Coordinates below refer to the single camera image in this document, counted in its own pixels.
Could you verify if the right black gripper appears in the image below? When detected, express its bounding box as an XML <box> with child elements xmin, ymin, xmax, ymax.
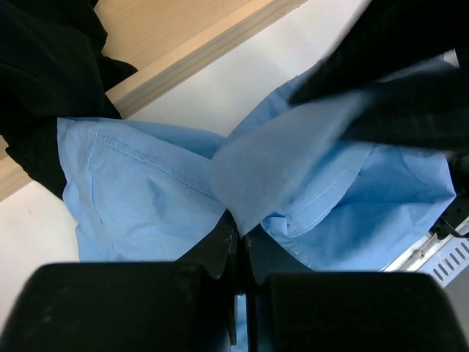
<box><xmin>289</xmin><ymin>1</ymin><xmax>468</xmax><ymax>150</ymax></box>

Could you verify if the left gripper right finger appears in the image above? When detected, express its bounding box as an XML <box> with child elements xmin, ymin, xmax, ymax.
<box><xmin>244</xmin><ymin>230</ymin><xmax>468</xmax><ymax>351</ymax></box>

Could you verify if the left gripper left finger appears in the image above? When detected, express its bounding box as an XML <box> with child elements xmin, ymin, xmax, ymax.
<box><xmin>1</xmin><ymin>213</ymin><xmax>239</xmax><ymax>351</ymax></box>

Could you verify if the light blue shirt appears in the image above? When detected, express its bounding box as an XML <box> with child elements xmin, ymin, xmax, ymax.
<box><xmin>57</xmin><ymin>81</ymin><xmax>454</xmax><ymax>290</ymax></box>

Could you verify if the black shirt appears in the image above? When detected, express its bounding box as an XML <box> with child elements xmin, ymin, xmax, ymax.
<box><xmin>1</xmin><ymin>1</ymin><xmax>137</xmax><ymax>198</ymax></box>

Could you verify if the wooden clothes rack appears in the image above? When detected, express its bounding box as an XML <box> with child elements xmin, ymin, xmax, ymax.
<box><xmin>1</xmin><ymin>1</ymin><xmax>300</xmax><ymax>197</ymax></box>

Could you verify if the slotted cable duct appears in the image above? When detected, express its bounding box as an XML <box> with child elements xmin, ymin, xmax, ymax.
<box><xmin>384</xmin><ymin>219</ymin><xmax>468</xmax><ymax>287</ymax></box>

